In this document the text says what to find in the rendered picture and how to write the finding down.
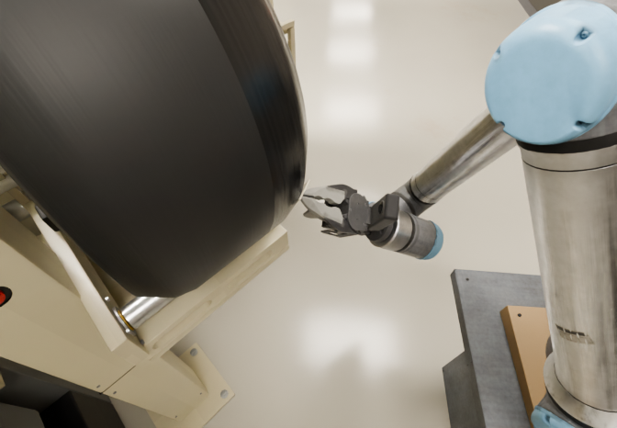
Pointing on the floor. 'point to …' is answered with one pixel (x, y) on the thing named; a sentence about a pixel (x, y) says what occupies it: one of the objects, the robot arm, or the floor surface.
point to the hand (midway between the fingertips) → (308, 196)
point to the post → (76, 332)
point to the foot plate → (217, 399)
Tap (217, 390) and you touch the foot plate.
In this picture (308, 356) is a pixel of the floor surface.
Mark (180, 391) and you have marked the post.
